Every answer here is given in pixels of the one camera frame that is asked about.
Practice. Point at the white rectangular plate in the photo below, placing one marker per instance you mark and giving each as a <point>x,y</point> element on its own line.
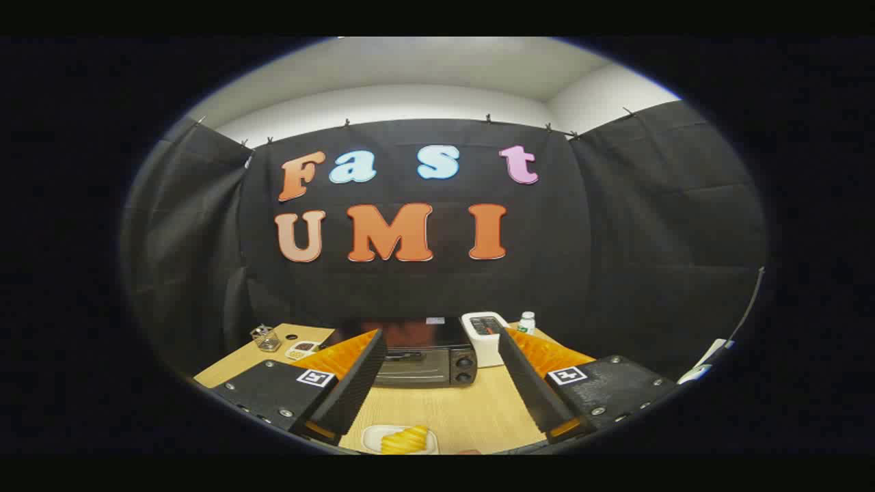
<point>372,437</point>

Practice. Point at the white bottle green label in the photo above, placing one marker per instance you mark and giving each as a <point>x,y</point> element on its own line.
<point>527,322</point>

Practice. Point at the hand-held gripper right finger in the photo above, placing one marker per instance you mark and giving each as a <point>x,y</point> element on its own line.
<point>530,383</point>

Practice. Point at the white box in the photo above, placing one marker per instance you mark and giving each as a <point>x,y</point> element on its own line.
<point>707,359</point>

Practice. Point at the black backdrop cloth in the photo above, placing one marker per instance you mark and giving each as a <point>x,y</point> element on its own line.
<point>615,239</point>

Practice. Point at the white divided snack dish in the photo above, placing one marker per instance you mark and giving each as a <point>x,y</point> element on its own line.
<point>301,350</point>

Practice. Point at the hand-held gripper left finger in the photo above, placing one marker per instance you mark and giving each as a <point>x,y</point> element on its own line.
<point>355,383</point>

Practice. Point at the yellow croissant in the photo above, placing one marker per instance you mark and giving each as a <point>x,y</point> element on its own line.
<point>405,441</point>

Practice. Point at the black toaster oven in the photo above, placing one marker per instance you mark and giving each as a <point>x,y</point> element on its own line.
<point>424,369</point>

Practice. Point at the white toaster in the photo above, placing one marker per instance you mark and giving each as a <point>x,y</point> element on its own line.
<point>484,350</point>

